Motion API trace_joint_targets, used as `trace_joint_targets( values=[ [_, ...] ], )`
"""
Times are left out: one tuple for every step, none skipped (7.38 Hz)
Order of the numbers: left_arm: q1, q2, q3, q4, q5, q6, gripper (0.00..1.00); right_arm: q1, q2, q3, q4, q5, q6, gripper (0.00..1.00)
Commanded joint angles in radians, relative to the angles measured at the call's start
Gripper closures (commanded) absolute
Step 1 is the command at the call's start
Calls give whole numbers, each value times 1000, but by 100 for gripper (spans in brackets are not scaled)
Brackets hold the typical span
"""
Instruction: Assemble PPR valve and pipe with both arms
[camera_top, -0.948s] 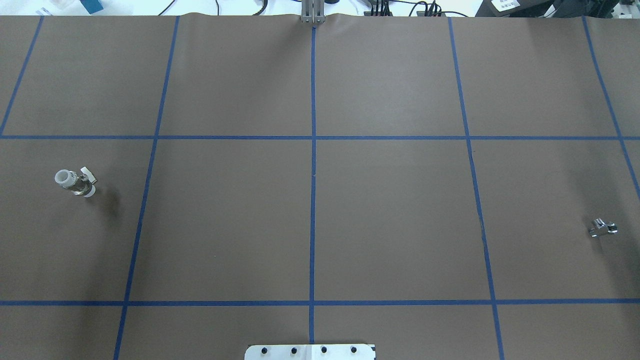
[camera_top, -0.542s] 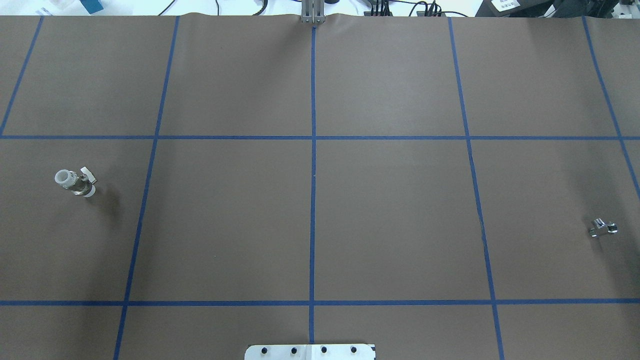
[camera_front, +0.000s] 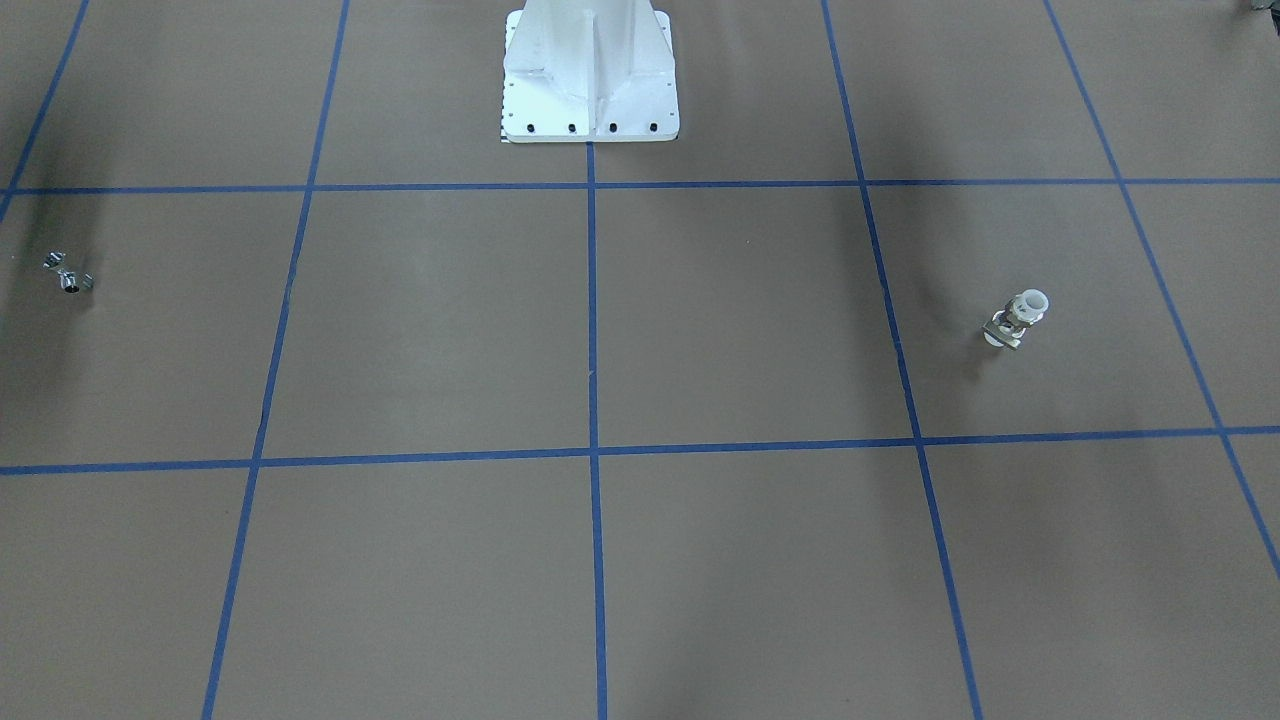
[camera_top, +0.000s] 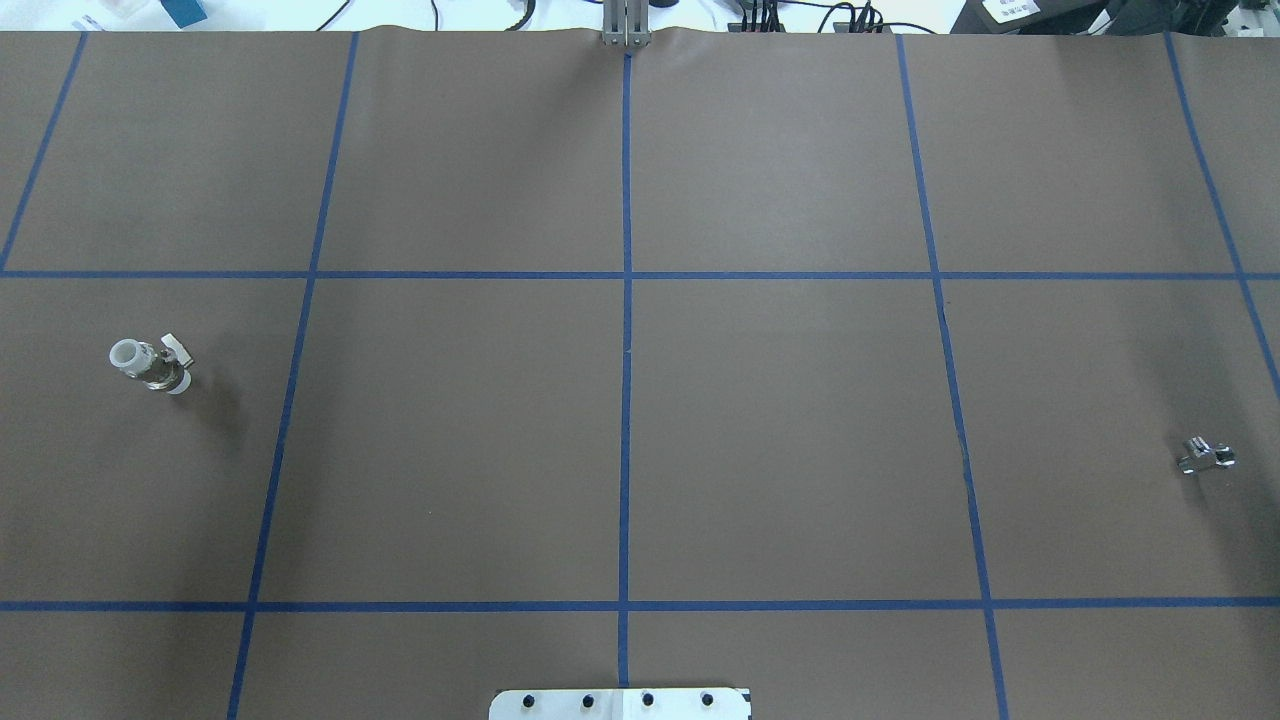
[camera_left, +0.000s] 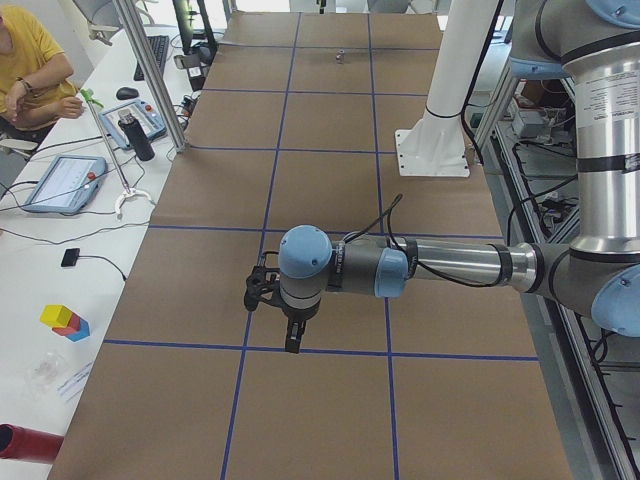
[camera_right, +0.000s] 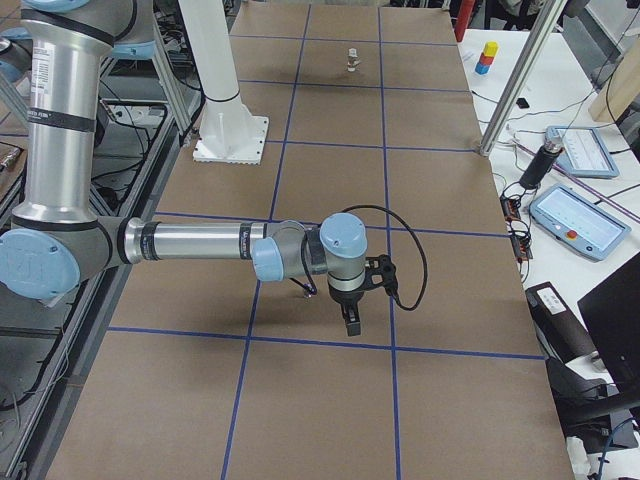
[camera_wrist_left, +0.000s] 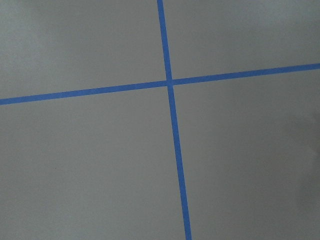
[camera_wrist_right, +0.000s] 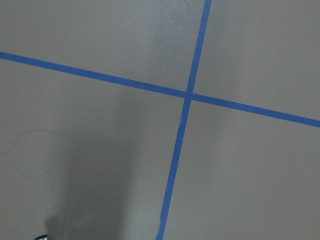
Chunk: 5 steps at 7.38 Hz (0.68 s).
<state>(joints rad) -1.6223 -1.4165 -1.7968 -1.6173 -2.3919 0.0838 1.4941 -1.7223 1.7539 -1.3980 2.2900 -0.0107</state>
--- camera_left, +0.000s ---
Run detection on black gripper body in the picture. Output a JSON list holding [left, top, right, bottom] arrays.
[[279, 286, 320, 334]]

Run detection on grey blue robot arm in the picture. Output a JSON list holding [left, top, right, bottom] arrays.
[[275, 1, 639, 353]]

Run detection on yellow red blue blocks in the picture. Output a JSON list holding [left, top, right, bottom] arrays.
[[40, 304, 90, 342]]

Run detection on small black box device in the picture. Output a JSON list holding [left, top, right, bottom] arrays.
[[60, 248, 80, 268]]

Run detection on black water bottle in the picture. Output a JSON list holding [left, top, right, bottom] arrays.
[[118, 110, 155, 161]]

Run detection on blue teach pendant far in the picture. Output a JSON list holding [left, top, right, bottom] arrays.
[[98, 98, 168, 150]]

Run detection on blue teach pendant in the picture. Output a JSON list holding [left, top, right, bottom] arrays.
[[98, 98, 168, 150], [22, 155, 107, 214]]

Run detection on clear plastic bag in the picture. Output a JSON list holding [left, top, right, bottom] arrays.
[[26, 352, 68, 395]]

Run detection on blue teach pendant near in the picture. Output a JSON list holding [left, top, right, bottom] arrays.
[[22, 155, 107, 214]]

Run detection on black computer mouse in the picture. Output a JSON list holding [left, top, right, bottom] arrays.
[[115, 87, 139, 100]]

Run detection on white reacher grabber stick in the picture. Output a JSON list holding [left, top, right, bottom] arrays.
[[80, 89, 155, 220]]

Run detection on red cylinder tube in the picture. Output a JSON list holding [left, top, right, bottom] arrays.
[[1, 424, 64, 464]]

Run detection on black keyboard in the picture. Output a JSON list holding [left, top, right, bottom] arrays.
[[133, 35, 170, 81]]

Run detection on person in yellow shirt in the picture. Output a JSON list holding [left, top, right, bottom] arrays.
[[1, 5, 83, 143]]

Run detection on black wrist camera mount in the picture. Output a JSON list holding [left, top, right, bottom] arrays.
[[243, 265, 282, 312]]

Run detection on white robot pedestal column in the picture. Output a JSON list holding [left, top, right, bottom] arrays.
[[395, 0, 503, 178]]

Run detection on aluminium frame post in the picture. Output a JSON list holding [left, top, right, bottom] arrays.
[[113, 0, 187, 153]]

